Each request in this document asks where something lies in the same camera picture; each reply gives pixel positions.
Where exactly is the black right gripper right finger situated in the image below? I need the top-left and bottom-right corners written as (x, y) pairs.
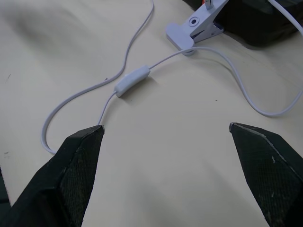
top-left (228, 122), bottom-right (303, 227)

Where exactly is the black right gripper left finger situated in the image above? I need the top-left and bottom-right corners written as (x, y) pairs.
top-left (0, 124), bottom-right (106, 227)

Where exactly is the white clamp lamp base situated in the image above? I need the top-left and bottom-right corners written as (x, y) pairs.
top-left (165, 0), bottom-right (229, 57)

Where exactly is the black box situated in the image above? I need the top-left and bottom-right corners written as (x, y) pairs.
top-left (181, 0), bottom-right (303, 48)

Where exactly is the white power cable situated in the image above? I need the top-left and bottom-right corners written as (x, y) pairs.
top-left (42, 0), bottom-right (303, 155)

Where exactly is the white inline cable switch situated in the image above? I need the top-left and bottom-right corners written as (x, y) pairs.
top-left (114, 66), bottom-right (152, 97)

